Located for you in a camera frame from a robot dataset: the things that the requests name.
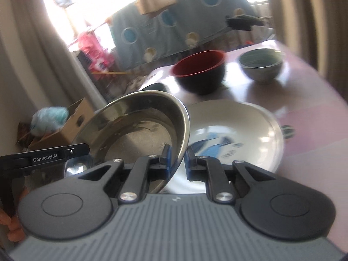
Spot white fish print plate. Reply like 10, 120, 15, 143
165, 98, 286, 195

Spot brown cardboard box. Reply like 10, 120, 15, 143
28, 98, 94, 151

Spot grey green ceramic bowl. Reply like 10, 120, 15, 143
238, 48, 284, 84

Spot person's hand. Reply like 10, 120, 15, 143
1, 204, 26, 243

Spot beige curtain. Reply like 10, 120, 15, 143
0, 0, 107, 109

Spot pink hanging clothes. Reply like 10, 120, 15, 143
78, 32, 114, 72

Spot dark green ceramic bowl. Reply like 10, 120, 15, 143
141, 82, 168, 92

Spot black bicycle seat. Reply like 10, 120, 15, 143
225, 14, 264, 31

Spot blue circle pattern blanket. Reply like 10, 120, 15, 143
110, 0, 254, 70

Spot teal plastic bag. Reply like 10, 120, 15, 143
30, 107, 69, 137

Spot stainless steel bowl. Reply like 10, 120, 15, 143
65, 90, 191, 177

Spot red and black bowl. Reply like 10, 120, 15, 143
171, 50, 226, 95

